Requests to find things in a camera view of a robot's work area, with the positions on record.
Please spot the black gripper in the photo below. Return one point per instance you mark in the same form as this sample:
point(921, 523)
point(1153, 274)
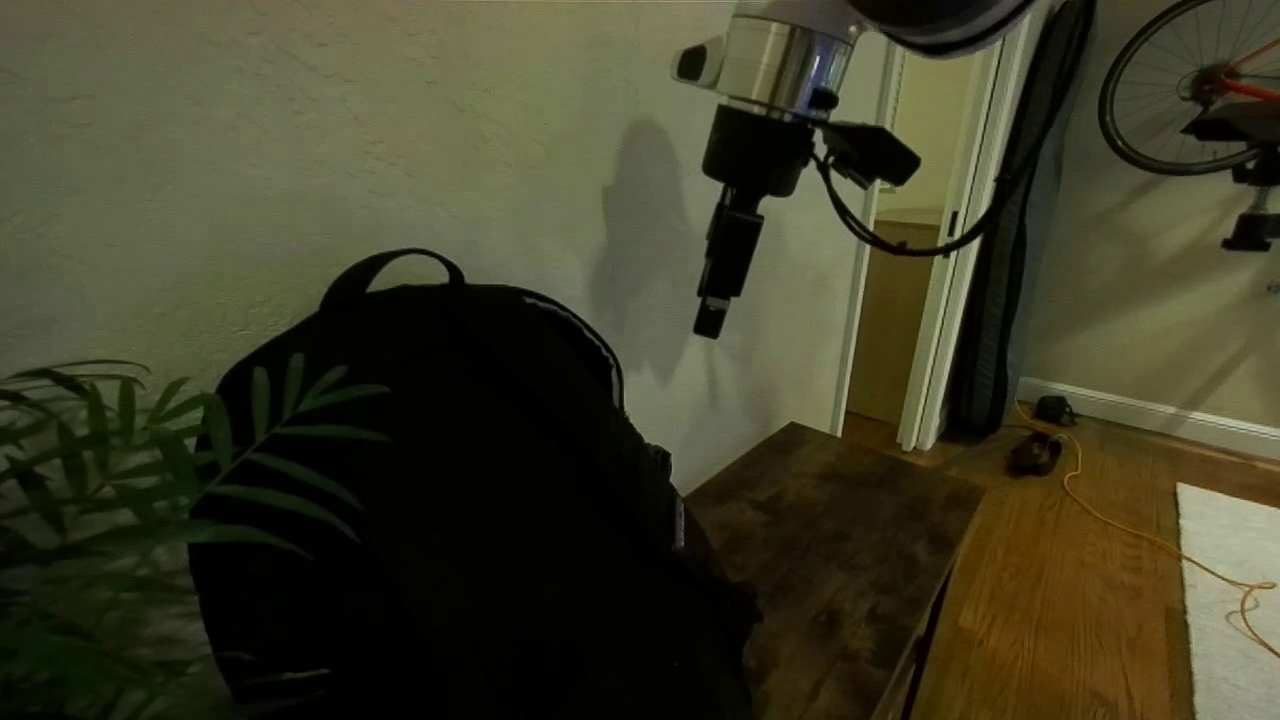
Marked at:
point(758, 146)

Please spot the black backpack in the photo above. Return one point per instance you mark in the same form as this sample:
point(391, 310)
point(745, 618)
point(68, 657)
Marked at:
point(505, 534)

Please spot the black tall soft case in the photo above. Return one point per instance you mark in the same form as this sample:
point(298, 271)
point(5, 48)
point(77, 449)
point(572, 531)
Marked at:
point(1007, 307)

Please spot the small black floor object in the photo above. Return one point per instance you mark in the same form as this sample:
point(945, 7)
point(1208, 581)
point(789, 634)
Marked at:
point(1052, 411)

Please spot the black shoe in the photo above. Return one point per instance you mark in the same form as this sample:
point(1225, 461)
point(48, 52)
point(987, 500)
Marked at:
point(1034, 452)

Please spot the white baseboard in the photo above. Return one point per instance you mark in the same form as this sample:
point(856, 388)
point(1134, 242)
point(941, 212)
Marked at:
point(1163, 412)

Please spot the bicycle wheel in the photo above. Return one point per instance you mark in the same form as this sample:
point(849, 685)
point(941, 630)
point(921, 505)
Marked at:
point(1251, 234)

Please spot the white rug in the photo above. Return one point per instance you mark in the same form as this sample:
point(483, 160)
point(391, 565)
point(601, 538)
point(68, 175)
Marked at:
point(1233, 603)

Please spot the green palm plant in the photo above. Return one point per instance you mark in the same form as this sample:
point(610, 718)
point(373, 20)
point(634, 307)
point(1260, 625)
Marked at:
point(94, 465)

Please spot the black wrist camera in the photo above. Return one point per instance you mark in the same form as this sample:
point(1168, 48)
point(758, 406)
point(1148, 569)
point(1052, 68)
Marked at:
point(872, 148)

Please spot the white door frame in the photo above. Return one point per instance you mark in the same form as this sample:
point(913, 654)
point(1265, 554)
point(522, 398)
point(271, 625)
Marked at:
point(932, 335)

